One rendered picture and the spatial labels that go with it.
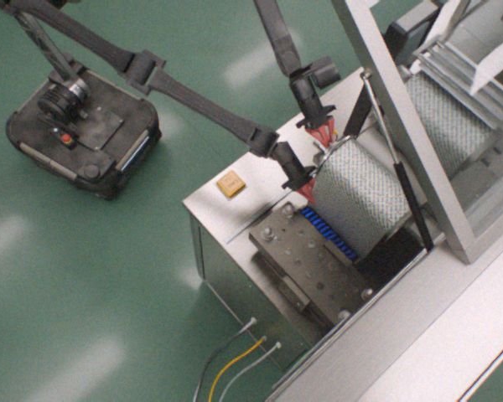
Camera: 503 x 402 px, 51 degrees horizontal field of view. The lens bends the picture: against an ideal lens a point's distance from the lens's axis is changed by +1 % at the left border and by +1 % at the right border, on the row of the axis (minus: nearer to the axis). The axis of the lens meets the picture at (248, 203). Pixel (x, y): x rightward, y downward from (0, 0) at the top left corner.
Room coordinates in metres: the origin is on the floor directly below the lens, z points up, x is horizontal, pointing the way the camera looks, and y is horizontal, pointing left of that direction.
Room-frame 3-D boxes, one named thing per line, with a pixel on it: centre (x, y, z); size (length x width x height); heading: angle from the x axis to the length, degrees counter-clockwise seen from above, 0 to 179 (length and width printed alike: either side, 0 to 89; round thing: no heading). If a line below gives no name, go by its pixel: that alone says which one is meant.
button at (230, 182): (0.74, 0.07, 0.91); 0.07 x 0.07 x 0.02; 48
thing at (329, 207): (0.57, -0.26, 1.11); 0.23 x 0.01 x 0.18; 48
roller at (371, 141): (0.71, -0.38, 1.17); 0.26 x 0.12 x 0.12; 48
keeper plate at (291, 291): (0.38, -0.16, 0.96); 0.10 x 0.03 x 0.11; 48
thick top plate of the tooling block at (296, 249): (0.46, -0.21, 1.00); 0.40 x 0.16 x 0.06; 48
